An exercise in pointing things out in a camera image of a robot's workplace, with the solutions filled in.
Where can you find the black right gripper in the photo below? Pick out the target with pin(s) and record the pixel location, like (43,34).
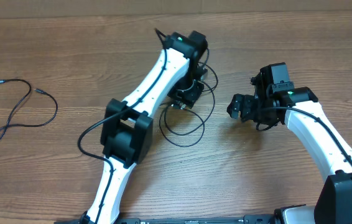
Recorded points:
(245,102)

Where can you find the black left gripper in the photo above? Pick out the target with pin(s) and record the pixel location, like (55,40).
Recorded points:
(189,98)

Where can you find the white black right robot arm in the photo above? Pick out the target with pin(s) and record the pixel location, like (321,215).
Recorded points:
(300,110)

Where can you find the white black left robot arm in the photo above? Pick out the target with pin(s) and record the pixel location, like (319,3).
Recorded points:
(127,127)

